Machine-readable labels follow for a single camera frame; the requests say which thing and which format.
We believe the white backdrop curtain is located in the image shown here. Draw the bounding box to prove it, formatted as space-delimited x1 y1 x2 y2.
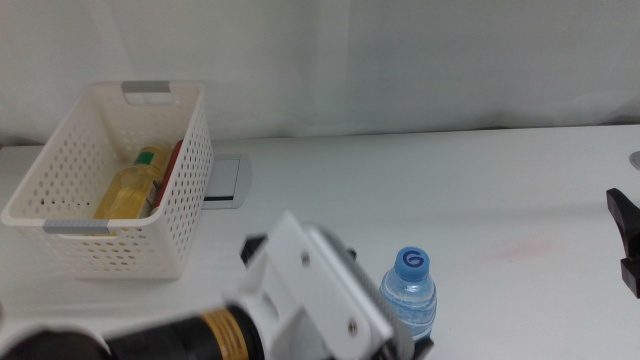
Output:
0 0 640 146

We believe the red cola can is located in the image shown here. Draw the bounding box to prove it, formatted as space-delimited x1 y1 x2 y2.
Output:
149 139 185 211

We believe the white perforated plastic basket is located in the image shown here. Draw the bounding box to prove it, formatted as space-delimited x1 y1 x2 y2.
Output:
0 80 215 280

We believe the yellow tea bottle white cap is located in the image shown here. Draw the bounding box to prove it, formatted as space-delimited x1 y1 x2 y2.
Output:
92 144 174 221

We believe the clear water bottle blue cap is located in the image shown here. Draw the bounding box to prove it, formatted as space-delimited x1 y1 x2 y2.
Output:
378 245 438 344

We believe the silver table socket panel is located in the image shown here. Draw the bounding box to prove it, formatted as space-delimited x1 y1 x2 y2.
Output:
202 153 254 210

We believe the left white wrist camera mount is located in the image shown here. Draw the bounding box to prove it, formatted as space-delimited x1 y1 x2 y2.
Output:
222 209 416 360

